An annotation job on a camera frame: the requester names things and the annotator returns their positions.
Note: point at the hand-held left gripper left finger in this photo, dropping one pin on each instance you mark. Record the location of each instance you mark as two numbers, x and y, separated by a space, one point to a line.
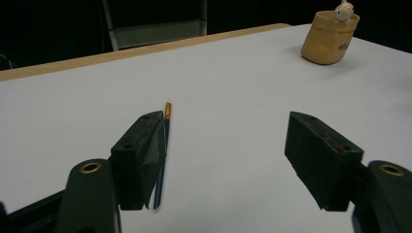
136 161

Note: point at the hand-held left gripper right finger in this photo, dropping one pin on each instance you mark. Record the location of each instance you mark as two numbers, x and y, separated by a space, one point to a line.
320 161

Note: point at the tan pen holder with figurine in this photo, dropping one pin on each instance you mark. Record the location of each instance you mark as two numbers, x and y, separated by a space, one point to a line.
327 42

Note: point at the light metal desk frame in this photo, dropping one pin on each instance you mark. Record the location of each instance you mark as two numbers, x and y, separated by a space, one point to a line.
155 34

